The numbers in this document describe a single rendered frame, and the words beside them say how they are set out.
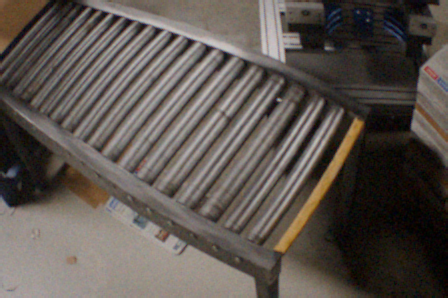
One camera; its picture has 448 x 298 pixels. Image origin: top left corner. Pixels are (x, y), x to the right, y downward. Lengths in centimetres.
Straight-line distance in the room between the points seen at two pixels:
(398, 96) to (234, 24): 98
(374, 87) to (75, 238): 140
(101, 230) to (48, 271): 37
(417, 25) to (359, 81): 59
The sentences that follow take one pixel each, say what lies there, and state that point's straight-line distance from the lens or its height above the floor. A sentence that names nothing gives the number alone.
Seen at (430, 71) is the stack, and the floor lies 83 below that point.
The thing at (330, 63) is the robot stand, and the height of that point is 21.
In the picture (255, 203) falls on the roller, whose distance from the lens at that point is 157.
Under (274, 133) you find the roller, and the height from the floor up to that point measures 79.
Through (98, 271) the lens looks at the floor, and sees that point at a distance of 245.
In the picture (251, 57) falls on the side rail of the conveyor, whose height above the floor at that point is 80.
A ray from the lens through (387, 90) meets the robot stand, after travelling 253.
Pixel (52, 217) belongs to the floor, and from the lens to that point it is 263.
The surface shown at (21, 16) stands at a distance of 235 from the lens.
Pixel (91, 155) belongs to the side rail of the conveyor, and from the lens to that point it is 172.
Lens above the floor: 218
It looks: 57 degrees down
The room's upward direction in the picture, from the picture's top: 10 degrees counter-clockwise
